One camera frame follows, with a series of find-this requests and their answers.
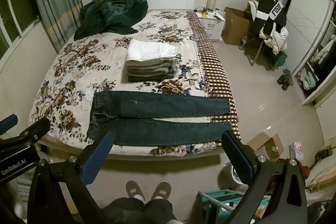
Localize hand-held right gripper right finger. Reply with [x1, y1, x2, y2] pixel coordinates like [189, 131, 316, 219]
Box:
[221, 130, 308, 224]

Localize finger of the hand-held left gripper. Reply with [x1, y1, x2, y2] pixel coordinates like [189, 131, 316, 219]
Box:
[0, 117, 51, 148]
[0, 114, 18, 135]

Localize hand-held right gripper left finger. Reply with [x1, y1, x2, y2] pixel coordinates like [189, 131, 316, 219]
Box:
[28, 130, 114, 224]

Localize dark blue jeans pants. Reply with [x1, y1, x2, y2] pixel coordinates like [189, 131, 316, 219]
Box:
[86, 91, 233, 147]

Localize dark folded pants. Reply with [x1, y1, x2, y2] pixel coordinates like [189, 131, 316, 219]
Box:
[127, 72, 175, 83]

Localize grey fuzzy folded pants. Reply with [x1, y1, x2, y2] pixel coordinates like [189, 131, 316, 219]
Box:
[125, 59, 176, 77]

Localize round metal basin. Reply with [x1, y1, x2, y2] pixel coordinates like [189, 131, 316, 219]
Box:
[217, 161, 247, 185]

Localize small open cardboard box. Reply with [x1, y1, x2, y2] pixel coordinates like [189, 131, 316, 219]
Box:
[247, 132, 285, 163]

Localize person's left grey slipper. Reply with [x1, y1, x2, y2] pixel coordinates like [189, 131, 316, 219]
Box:
[125, 180, 146, 200]

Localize person's grey slipper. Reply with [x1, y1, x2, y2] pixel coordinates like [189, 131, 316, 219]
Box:
[151, 181, 172, 200]
[125, 180, 146, 200]

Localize teal storage rack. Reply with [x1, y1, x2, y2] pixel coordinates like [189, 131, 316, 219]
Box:
[198, 189, 271, 224]

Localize pink printed packet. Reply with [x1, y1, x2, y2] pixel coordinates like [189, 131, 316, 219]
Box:
[289, 141, 305, 161]

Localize person's legs in dark trousers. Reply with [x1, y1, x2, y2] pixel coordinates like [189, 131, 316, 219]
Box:
[101, 196, 181, 224]

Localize brown cloth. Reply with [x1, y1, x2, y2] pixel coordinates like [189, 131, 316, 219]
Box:
[299, 160, 311, 180]

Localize person's right grey slipper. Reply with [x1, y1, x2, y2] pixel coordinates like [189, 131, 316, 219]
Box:
[151, 181, 172, 200]

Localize bed with floral sheet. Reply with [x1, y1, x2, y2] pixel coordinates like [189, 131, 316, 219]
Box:
[28, 10, 240, 161]

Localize pair of dark slippers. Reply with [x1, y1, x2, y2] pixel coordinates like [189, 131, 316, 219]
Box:
[278, 69, 294, 90]

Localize window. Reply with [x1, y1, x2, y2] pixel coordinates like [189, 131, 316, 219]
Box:
[0, 0, 42, 62]

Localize brown checkered blanket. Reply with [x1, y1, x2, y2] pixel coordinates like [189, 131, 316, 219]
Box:
[188, 11, 242, 140]

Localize teal box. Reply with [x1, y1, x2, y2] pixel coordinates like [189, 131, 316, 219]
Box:
[273, 52, 288, 67]

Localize stack of folded clothes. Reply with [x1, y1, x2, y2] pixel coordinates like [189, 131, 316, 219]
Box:
[125, 40, 176, 63]

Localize grey green curtain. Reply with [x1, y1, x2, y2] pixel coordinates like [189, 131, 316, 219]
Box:
[29, 0, 84, 54]

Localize large cardboard box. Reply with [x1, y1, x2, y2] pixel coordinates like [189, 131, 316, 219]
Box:
[220, 7, 259, 46]

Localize white nightstand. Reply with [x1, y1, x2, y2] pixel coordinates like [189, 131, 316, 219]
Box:
[194, 7, 226, 42]

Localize dark green jacket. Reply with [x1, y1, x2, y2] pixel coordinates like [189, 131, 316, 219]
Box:
[73, 0, 149, 41]

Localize black and white jacket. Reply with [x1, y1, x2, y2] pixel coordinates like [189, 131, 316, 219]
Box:
[253, 0, 288, 37]

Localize white wardrobe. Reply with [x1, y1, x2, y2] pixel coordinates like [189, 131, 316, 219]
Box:
[281, 0, 336, 106]

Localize metal frame chair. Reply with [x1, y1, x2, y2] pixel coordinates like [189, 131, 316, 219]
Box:
[245, 32, 285, 72]

